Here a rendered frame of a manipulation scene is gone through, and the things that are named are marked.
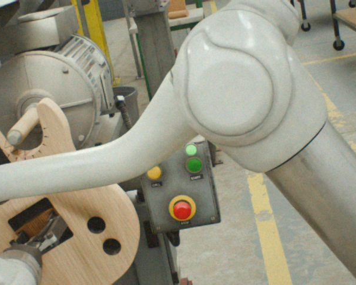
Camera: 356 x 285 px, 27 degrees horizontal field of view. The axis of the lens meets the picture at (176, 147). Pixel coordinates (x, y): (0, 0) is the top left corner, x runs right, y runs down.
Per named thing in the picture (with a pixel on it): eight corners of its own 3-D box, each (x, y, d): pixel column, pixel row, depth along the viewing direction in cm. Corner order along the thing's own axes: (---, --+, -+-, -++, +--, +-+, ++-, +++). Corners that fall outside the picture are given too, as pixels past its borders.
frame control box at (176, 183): (142, 223, 196) (120, 129, 189) (222, 209, 194) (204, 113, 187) (134, 263, 172) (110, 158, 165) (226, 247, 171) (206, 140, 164)
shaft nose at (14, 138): (22, 133, 144) (19, 144, 145) (10, 129, 144) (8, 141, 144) (20, 135, 142) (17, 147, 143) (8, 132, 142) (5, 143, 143)
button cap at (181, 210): (175, 215, 170) (171, 199, 169) (192, 212, 170) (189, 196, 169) (175, 222, 167) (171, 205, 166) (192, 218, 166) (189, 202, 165)
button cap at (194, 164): (188, 170, 167) (186, 158, 166) (202, 168, 167) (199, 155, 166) (188, 173, 166) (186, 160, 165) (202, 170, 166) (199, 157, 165)
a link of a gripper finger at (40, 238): (20, 247, 138) (25, 245, 138) (48, 217, 148) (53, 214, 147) (32, 264, 139) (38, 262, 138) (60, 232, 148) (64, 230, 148)
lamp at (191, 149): (186, 157, 165) (183, 144, 165) (199, 154, 165) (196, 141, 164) (186, 158, 165) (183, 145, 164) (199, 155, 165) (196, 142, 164)
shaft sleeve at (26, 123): (43, 110, 161) (40, 123, 162) (28, 105, 161) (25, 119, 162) (25, 131, 144) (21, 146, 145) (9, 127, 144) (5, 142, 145)
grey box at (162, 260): (146, 277, 212) (104, 90, 197) (183, 271, 211) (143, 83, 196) (143, 303, 197) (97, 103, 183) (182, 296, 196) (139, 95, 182)
